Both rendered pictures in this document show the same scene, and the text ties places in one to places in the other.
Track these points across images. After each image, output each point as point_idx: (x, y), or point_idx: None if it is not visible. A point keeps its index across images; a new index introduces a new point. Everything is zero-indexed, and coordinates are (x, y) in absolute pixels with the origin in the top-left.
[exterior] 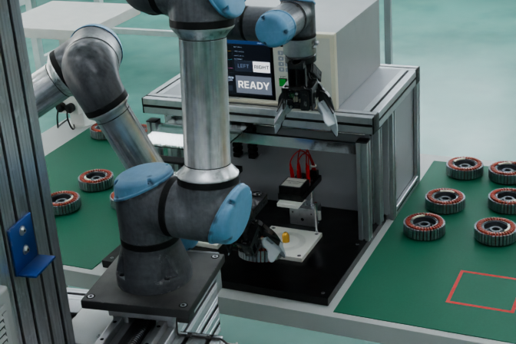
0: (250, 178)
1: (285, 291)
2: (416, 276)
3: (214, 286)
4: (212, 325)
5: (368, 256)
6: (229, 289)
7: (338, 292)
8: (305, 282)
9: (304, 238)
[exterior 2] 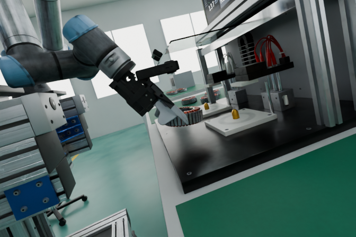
0: (260, 81)
1: (170, 158)
2: None
3: (21, 125)
4: (15, 165)
5: (319, 147)
6: (164, 147)
7: (222, 180)
8: (197, 155)
9: (253, 117)
